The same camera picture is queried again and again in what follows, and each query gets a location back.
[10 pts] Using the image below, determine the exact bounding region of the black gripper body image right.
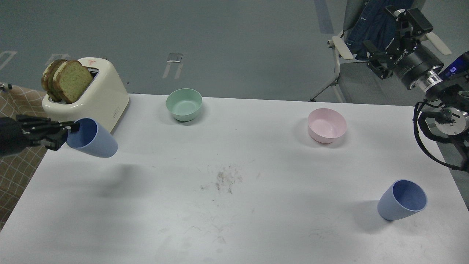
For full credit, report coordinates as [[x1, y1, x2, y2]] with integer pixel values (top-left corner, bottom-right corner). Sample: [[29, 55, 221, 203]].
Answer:
[[368, 5, 443, 90]]

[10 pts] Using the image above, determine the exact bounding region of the green bowl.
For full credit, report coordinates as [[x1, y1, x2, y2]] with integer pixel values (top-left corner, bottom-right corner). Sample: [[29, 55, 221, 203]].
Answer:
[[166, 88, 203, 122]]

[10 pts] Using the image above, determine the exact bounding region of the back bread slice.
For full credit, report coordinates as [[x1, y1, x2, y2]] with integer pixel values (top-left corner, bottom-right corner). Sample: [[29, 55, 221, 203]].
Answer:
[[41, 59, 67, 102]]

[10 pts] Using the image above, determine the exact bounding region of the bread slice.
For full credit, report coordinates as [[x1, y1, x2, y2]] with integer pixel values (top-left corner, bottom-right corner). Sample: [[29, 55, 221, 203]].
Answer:
[[52, 60, 93, 104], [41, 59, 67, 102]]

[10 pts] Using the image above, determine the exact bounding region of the front bread slice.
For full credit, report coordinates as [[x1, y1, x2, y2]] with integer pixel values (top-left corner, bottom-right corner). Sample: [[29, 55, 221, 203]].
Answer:
[[52, 60, 93, 104]]

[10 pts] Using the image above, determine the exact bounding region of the pink bowl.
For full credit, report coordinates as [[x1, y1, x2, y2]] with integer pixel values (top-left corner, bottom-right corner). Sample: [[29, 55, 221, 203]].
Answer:
[[307, 107, 347, 144]]

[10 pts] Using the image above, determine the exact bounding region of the blue denim jacket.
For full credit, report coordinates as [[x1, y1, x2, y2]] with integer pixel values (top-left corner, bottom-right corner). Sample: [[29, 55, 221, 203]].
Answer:
[[345, 0, 414, 61]]

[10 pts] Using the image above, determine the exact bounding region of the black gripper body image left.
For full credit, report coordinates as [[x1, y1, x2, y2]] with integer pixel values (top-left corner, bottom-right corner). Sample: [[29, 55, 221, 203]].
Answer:
[[16, 115, 69, 151]]

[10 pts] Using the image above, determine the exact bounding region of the cream toaster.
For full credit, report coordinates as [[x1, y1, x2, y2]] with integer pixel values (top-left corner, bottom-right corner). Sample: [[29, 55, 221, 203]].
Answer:
[[42, 57, 130, 132]]

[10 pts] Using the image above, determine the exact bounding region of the brown checked cloth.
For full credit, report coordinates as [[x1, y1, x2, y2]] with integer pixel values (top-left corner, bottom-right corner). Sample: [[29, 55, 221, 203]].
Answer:
[[0, 85, 47, 227]]

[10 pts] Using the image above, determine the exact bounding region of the grey office chair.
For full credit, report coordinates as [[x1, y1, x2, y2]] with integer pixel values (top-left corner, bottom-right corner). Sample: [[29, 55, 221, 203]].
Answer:
[[309, 0, 453, 103]]

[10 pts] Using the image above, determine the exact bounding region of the blue cup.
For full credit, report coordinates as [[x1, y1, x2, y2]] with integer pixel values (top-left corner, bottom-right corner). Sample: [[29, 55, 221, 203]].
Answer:
[[66, 118, 118, 158], [377, 179, 428, 221]]

